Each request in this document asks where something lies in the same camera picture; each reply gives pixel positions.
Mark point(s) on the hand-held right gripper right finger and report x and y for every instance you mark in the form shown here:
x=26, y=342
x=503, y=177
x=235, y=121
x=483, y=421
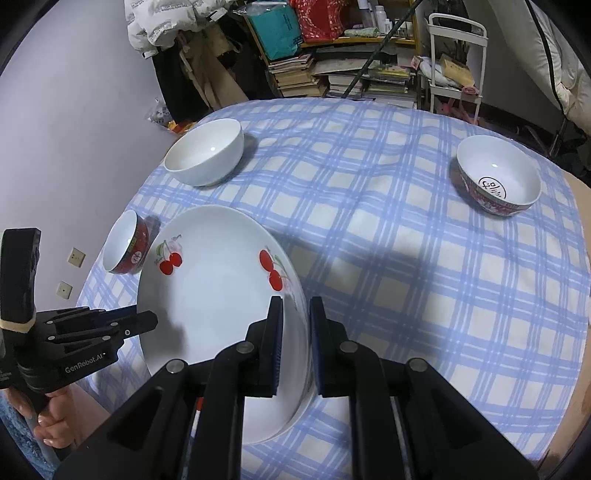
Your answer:
x=315, y=350

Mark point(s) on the small red bowl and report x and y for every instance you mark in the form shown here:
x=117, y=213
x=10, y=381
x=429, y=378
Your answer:
x=117, y=244

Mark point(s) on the wooden shelf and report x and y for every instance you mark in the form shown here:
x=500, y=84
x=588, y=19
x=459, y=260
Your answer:
x=332, y=41

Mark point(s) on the blue plaid bed sheet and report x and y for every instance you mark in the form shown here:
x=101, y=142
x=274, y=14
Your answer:
x=392, y=277

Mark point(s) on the person's left hand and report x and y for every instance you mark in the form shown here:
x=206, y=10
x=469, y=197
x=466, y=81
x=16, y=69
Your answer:
x=57, y=422

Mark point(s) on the white puffer jacket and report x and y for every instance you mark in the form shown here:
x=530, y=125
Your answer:
x=157, y=23

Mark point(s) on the pile of magazines and books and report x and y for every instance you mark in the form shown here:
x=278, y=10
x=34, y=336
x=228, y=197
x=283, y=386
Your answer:
x=388, y=85

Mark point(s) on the plain white bowl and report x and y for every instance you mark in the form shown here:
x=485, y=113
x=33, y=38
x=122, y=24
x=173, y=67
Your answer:
x=203, y=147

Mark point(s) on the red patterned bowl with emblem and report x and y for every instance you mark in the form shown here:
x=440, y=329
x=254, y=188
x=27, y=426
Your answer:
x=498, y=166

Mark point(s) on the black hanging coat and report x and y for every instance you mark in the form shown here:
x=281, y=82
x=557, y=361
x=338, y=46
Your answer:
x=173, y=83

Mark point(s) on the black rod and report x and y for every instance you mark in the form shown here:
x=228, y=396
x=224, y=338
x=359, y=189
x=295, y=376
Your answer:
x=369, y=64

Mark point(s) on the beige hanging coat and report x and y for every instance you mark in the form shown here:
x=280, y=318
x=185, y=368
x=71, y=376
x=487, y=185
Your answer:
x=217, y=78

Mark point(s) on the yellow red packet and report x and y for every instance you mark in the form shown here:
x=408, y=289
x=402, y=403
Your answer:
x=182, y=124

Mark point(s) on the stack of old books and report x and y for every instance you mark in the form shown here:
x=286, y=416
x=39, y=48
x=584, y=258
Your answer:
x=295, y=76

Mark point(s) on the group of cosmetic bottles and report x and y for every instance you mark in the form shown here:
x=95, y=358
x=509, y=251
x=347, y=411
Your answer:
x=381, y=14

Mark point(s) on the teal bag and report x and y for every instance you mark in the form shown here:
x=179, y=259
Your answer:
x=277, y=30

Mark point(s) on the white utility cart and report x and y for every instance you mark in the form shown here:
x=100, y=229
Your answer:
x=480, y=55

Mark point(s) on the white cherry print plate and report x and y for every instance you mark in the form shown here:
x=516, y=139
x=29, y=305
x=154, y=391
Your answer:
x=207, y=300

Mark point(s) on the pink slippers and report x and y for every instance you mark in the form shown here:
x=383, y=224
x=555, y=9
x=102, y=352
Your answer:
x=459, y=110

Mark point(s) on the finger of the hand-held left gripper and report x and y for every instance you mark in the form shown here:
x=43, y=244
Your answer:
x=92, y=316
x=134, y=325

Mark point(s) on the blue fuzzy cloth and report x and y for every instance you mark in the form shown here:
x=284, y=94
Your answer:
x=23, y=447

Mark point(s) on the tan paper box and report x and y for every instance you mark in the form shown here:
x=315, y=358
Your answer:
x=455, y=69

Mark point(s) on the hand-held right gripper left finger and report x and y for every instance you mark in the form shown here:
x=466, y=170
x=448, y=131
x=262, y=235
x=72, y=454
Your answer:
x=278, y=355

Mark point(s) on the white patterned plastic bag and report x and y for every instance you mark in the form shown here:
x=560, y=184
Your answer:
x=159, y=112

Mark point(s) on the wall outlet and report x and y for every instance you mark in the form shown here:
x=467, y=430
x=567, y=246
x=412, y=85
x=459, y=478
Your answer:
x=76, y=257
x=63, y=289

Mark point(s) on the green cloth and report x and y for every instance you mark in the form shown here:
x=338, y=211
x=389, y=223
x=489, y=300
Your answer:
x=367, y=33

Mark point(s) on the red patterned bag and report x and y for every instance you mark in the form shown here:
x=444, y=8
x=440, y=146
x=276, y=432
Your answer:
x=318, y=18

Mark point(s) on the white recliner chair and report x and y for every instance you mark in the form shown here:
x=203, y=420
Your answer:
x=545, y=46

